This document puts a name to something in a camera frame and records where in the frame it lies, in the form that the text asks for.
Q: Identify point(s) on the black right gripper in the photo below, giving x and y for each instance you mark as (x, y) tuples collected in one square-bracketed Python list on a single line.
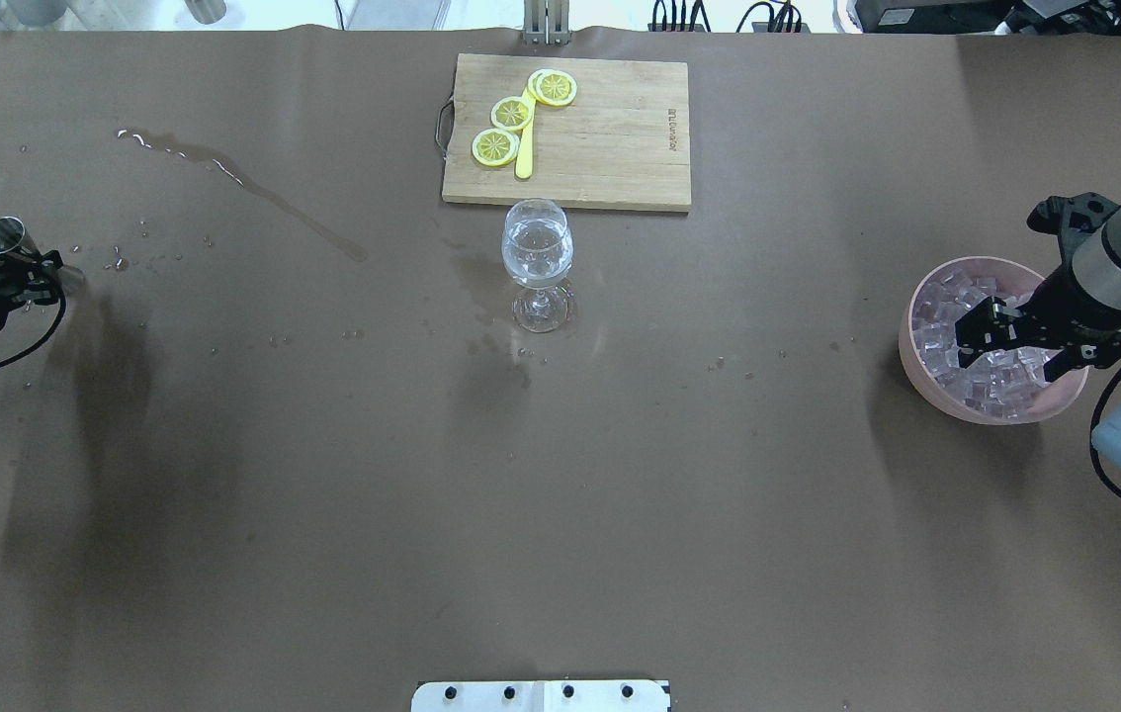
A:
[(1065, 300)]

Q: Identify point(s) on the steel jigger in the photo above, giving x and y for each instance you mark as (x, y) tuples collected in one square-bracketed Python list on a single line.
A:
[(15, 235)]

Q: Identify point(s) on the pile of clear ice cubes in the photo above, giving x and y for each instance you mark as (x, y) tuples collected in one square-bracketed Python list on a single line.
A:
[(1002, 383)]

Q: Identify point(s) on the clear wine glass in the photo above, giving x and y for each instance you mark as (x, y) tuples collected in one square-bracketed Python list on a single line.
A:
[(537, 251)]

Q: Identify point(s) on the pink bowl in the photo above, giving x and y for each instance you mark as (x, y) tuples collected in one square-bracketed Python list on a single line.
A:
[(1014, 276)]

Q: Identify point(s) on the brown table mat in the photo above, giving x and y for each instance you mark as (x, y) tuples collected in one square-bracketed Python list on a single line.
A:
[(289, 450)]

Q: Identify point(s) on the wooden cutting board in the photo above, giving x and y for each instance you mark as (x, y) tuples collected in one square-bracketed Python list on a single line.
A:
[(623, 144)]

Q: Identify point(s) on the lemon slice middle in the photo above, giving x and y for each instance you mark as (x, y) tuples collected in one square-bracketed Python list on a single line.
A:
[(513, 113)]

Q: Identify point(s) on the lemon slice far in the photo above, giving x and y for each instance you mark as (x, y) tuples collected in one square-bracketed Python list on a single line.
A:
[(553, 87)]

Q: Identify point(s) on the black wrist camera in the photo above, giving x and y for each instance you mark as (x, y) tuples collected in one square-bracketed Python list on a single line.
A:
[(1072, 220)]

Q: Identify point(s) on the aluminium frame post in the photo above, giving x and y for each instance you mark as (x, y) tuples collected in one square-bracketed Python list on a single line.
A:
[(546, 22)]

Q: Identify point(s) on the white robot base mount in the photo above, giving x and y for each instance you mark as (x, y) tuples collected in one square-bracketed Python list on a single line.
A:
[(629, 694)]

